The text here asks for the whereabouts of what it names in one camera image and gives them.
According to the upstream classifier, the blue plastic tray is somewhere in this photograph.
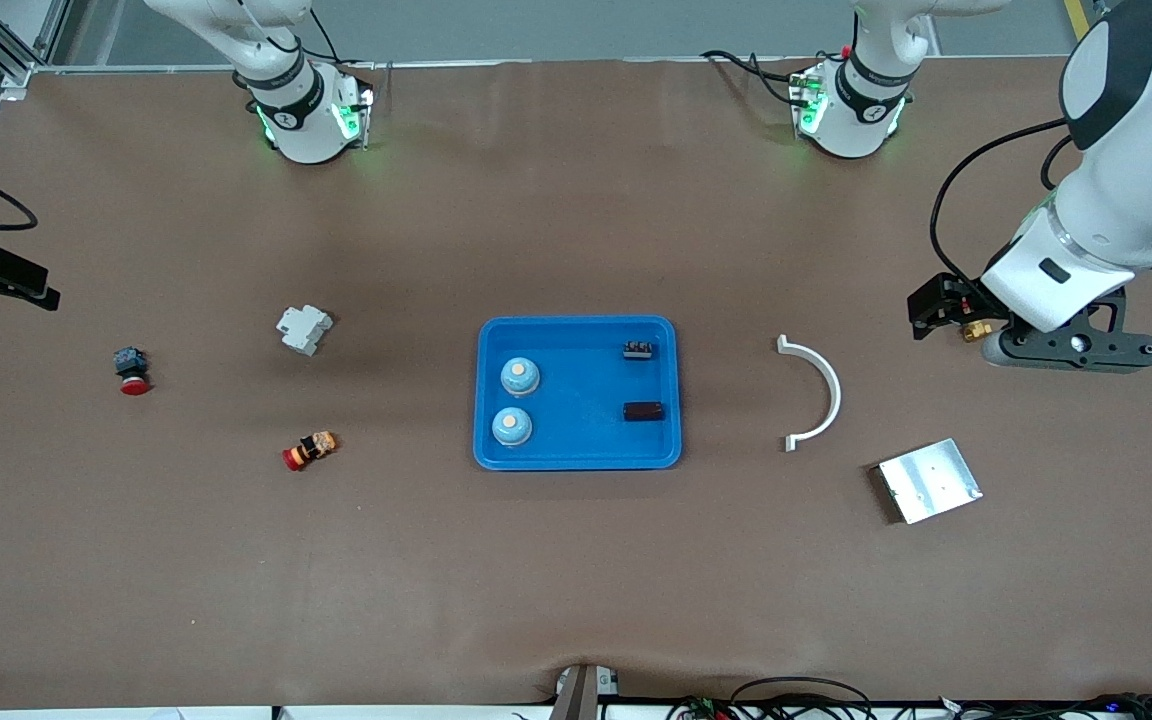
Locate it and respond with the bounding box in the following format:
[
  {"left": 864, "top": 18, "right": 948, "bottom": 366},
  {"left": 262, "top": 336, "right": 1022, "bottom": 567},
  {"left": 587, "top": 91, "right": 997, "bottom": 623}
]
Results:
[{"left": 473, "top": 315, "right": 684, "bottom": 472}]

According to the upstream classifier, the silver metal plate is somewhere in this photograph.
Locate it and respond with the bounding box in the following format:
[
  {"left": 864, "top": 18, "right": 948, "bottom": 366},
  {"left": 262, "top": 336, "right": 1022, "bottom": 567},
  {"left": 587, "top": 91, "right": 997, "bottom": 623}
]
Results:
[{"left": 869, "top": 438, "right": 984, "bottom": 526}]

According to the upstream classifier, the aluminium frame profile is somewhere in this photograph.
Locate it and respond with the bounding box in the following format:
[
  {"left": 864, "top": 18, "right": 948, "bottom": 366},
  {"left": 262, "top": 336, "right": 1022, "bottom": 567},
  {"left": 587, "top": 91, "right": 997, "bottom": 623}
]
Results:
[{"left": 0, "top": 0, "right": 67, "bottom": 91}]

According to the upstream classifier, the grey table edge clamp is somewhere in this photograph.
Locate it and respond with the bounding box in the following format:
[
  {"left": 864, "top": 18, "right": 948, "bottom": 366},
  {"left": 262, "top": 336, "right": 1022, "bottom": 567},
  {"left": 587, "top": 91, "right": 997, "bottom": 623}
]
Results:
[{"left": 549, "top": 664, "right": 622, "bottom": 720}]

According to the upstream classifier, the black coiled cable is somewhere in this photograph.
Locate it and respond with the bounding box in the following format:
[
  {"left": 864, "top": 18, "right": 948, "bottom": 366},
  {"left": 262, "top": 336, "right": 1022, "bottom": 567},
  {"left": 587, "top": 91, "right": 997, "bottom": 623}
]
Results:
[{"left": 1086, "top": 692, "right": 1152, "bottom": 720}]

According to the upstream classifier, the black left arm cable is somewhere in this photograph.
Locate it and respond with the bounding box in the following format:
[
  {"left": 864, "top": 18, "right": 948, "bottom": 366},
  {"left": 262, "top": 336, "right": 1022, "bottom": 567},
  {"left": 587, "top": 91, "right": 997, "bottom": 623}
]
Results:
[{"left": 929, "top": 118, "right": 1077, "bottom": 291}]

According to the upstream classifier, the white circuit breaker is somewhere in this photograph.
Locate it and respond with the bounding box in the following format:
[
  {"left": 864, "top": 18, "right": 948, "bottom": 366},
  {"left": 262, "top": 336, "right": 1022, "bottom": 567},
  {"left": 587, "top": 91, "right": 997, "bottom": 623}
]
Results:
[{"left": 275, "top": 304, "right": 335, "bottom": 358}]

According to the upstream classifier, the brown table cover mat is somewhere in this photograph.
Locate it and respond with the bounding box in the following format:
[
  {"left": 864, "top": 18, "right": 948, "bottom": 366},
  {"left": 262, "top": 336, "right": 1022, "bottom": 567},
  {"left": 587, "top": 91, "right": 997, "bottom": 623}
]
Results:
[{"left": 0, "top": 55, "right": 1152, "bottom": 711}]

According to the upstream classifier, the red yellow emergency stop button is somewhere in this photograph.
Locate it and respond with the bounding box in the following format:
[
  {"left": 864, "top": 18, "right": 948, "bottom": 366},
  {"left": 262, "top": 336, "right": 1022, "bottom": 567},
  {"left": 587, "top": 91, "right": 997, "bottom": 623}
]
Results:
[{"left": 282, "top": 430, "right": 339, "bottom": 473}]

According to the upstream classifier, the white curved bracket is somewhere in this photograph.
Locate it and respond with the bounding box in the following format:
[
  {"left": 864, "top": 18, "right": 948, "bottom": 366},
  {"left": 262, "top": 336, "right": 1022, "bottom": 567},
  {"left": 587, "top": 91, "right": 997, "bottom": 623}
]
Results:
[{"left": 776, "top": 334, "right": 843, "bottom": 453}]

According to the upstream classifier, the red mushroom pushbutton switch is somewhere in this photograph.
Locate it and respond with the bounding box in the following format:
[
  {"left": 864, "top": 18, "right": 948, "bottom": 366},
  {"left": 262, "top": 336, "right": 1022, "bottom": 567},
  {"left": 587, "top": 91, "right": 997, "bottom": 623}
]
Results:
[{"left": 112, "top": 345, "right": 151, "bottom": 397}]

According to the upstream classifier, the blue call bell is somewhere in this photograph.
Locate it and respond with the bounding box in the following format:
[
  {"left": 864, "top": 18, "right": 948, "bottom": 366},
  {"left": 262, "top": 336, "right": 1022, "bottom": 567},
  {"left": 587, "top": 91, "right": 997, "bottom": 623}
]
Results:
[
  {"left": 499, "top": 357, "right": 541, "bottom": 398},
  {"left": 491, "top": 407, "right": 534, "bottom": 448}
]

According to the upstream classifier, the black looped cable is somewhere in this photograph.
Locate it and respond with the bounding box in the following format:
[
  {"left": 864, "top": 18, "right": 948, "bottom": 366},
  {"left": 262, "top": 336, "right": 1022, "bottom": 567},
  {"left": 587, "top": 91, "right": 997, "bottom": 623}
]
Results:
[{"left": 729, "top": 677, "right": 874, "bottom": 720}]

